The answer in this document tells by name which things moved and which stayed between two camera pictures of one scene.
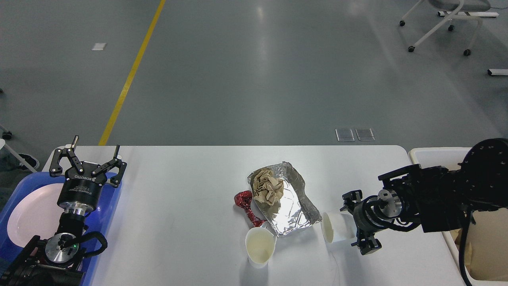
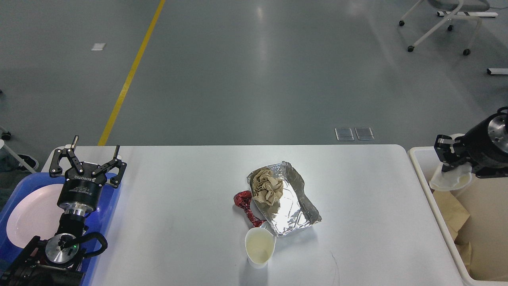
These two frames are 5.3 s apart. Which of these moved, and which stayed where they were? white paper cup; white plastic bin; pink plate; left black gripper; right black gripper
Moved: white paper cup; right black gripper
Stayed: white plastic bin; left black gripper; pink plate
